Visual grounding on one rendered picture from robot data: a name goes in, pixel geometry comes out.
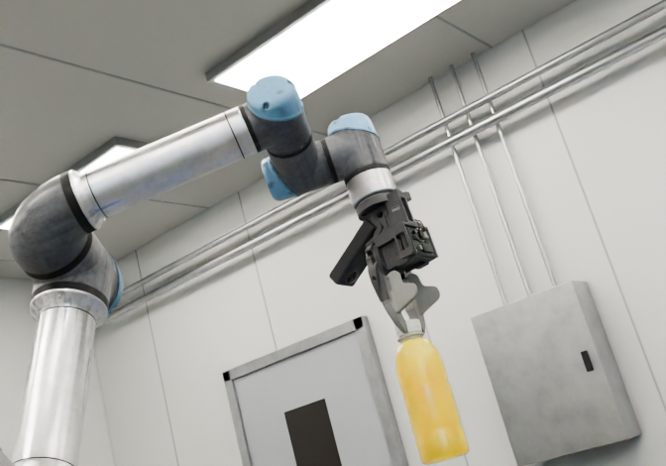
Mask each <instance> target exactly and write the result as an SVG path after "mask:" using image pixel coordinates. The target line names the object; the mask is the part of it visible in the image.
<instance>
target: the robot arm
mask: <svg viewBox="0 0 666 466"><path fill-rule="evenodd" d="M303 107H304V106H303V102H302V100H301V99H300V97H299V95H298V92H297V90H296V87H295V85H294V83H293V82H292V81H291V80H289V79H288V78H286V77H284V76H281V75H269V76H265V77H262V78H260V79H259V80H257V81H256V83H255V84H254V85H251V86H250V88H249V90H248V92H247V103H245V104H242V105H240V106H238V107H235V108H233V109H231V110H228V111H226V112H224V113H221V114H219V115H217V116H214V117H212V118H209V119H207V120H205V121H202V122H200V123H198V124H195V125H193V126H191V127H188V128H186V129H184V130H181V131H179V132H177V133H174V134H172V135H170V136H167V137H165V138H163V139H160V140H158V141H155V142H153V143H151V144H149V145H147V146H145V147H142V148H140V149H138V150H135V151H133V152H131V153H128V154H126V155H124V156H121V157H119V158H117V159H114V160H112V161H109V162H107V163H105V164H102V165H100V166H98V167H95V168H93V169H91V170H88V171H86V172H84V173H80V172H77V171H75V170H70V171H68V172H66V173H63V174H61V175H57V176H55V177H53V178H51V179H50V180H48V181H46V182H45V183H43V184H42V185H40V186H39V187H38V188H37V189H35V190H34V191H33V192H32V193H31V194H30V195H29V196H28V197H27V198H26V199H25V200H24V201H23V202H22V204H21V205H20V206H19V208H18V209H17V211H16V213H15V215H14V217H13V219H12V221H11V225H10V229H9V237H8V238H9V247H10V250H11V253H12V256H13V258H14V260H15V261H16V262H17V264H18V265H19V266H20V267H21V268H22V269H23V270H24V272H25V273H26V274H27V275H28V276H29V278H30V279H31V280H32V281H33V291H32V296H31V301H30V314H31V315H32V316H33V318H34V319H35V320H36V321H37V327H36V332H35V338H34V343H33V349H32V354H31V359H30V365H29V370H28V375H27V381H26V386H25V391H24V396H23V401H22V407H21V412H20V417H19V423H18V428H17V433H16V439H15V444H14V449H13V455H12V460H11V461H10V460H9V459H8V458H7V456H6V455H5V454H4V453H3V451H2V448H1V447H0V466H77V465H78V457H79V450H80V442H81V434H82V428H83V420H84V413H85V405H86V397H87V390H88V382H89V374H90V367H91V359H92V351H93V344H94V336H95V329H96V328H97V327H99V326H100V325H102V324H103V323H104V322H105V320H106V319H107V316H108V315H110V314H111V309H112V308H113V307H114V308H115V307H116V306H117V305H118V303H119V301H120V299H121V296H122V293H123V278H122V275H121V272H120V271H119V268H118V265H117V263H116V262H115V260H114V259H113V257H112V256H111V255H110V254H109V253H108V252H107V251H106V250H105V248H104V247H103V245H102V244H101V243H100V241H99V240H98V238H97V237H96V236H95V234H94V233H93V231H95V230H98V229H100V227H101V225H102V222H103V220H104V219H106V218H108V217H110V216H113V215H115V214H117V213H120V212H122V211H124V210H126V209H129V208H131V207H133V206H136V205H138V204H140V203H143V202H145V201H147V200H150V199H152V198H154V197H156V196H159V195H161V194H163V193H166V192H168V191H170V190H173V189H175V188H177V187H179V186H182V185H184V184H186V183H189V182H191V181H193V180H196V179H198V178H200V177H203V176H205V175H208V174H211V173H213V172H215V171H218V170H220V169H222V168H225V167H227V166H229V165H232V164H234V163H236V162H238V161H241V160H243V159H245V158H247V157H249V156H251V155H254V154H256V153H258V152H261V151H263V150H265V149H267V151H268V154H269V157H268V158H265V159H263V160H262V170H263V173H264V177H265V180H266V183H267V185H268V188H269V191H270V193H271V195H272V197H273V199H275V200H277V201H282V200H286V199H289V198H293V197H300V196H302V195H303V194H306V193H308V192H311V191H314V190H317V189H320V188H323V187H326V186H329V185H332V184H335V183H337V182H340V181H344V182H345V184H346V187H347V190H348V193H349V196H350V199H351V202H352V205H353V207H354V209H355V210H356V212H357V215H358V218H359V220H361V221H364V222H363V224H362V225H361V227H360V228H359V230H358V231H357V233H356V234H355V236H354V238H353V239H352V241H351V242H350V244H349V245H348V247H347V248H346V250H345V251H344V253H343V254H342V256H341V258H340V259H339V261H338V262H337V264H336V265H335V267H334V268H333V270H332V271H331V273H330V275H329V278H330V279H331V280H332V281H333V282H334V283H335V284H336V285H340V286H347V287H352V286H353V285H354V284H355V283H356V281H357V280H358V278H359V277H360V275H361V274H362V272H363V271H364V269H365V268H366V266H368V273H369V277H370V280H371V283H372V285H373V287H374V290H375V292H376V294H377V296H378V298H379V300H380V302H381V303H382V304H383V306H384V308H385V310H386V312H387V313H388V315H389V317H390V318H391V320H392V321H393V323H394V324H395V325H396V326H397V328H398V329H399V330H400V331H401V332H402V333H404V334H406V333H408V330H407V326H406V322H405V319H404V317H403V316H402V313H401V312H402V311H403V310H404V309H405V311H406V313H407V314H408V316H409V319H419V321H420V324H421V329H422V331H421V332H424V333H425V321H424V316H423V314H424V313H425V312H426V311H427V310H428V309H429V308H430V307H431V306H432V305H433V304H434V303H435V302H436V301H437V300H438V299H439V297H440V291H439V289H438V288H437V287H435V286H425V285H423V284H422V282H421V280H420V278H419V276H418V275H417V274H412V273H411V271H412V270H414V269H416V270H420V269H422V268H424V267H425V266H427V265H429V262H431V261H433V260H434V259H436V258H438V257H439V256H438V254H437V251H436V248H435V246H434V243H433V240H432V238H431V235H430V233H429V230H428V227H425V226H424V225H423V223H422V222H421V221H420V220H417V219H413V216H412V213H411V211H410V208H409V205H408V202H409V201H410V200H412V199H411V196H410V194H409V192H407V191H405V192H402V191H401V190H399V189H397V188H396V185H395V183H394V180H393V177H392V174H391V172H390V169H389V164H388V162H387V159H386V156H385V153H384V151H383V148H382V145H381V140H380V137H379V135H378V134H377V132H376V130H375V127H374V125H373V123H372V121H371V119H370V118H369V117H368V116H367V115H365V114H362V113H350V114H346V115H343V116H341V117H340V118H339V119H338V120H334V121H333V122H332V123H331V124H330V126H329V128H328V137H327V138H324V139H322V140H319V141H314V139H313V136H312V133H311V130H310V127H309V124H308V121H307V118H306V115H305V112H304V109H303ZM414 220H415V221H417V222H415V221H414ZM418 221H419V222H420V223H418ZM416 228H418V229H416ZM420 229H421V230H420Z"/></svg>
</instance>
